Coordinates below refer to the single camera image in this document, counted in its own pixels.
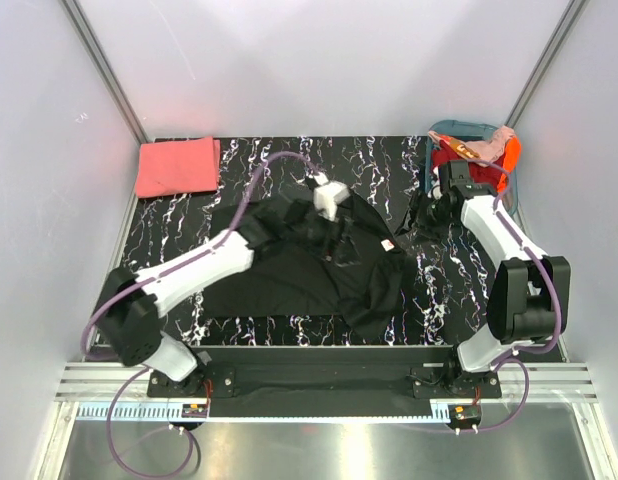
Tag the white slotted cable duct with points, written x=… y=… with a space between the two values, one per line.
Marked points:
x=185 y=413

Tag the folded pink t shirt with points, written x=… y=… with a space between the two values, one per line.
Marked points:
x=178 y=167

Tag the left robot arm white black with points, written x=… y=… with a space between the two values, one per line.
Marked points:
x=131 y=319

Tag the aluminium frame post right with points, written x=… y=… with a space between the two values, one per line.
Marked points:
x=566 y=23

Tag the black t shirt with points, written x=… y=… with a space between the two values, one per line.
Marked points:
x=294 y=282

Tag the teal plastic laundry basket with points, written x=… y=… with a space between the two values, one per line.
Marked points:
x=469 y=131

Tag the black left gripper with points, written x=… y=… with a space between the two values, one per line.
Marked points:
x=338 y=249

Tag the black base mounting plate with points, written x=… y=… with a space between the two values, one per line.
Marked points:
x=334 y=383

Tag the orange t shirt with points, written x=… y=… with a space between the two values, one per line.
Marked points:
x=508 y=161

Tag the aluminium rail front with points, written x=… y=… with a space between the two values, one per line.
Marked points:
x=548 y=382

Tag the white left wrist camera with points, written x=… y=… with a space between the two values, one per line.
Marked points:
x=327 y=195

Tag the aluminium frame post left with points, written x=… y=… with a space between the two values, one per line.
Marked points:
x=97 y=55

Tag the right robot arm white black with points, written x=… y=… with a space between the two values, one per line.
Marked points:
x=528 y=302

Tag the dark red t shirt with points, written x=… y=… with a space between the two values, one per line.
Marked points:
x=479 y=173

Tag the aluminium frame post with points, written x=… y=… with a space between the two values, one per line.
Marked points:
x=97 y=55
x=566 y=23

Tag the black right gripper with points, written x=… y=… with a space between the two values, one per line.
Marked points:
x=418 y=202

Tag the light pink t shirt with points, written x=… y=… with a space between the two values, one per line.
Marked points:
x=502 y=142

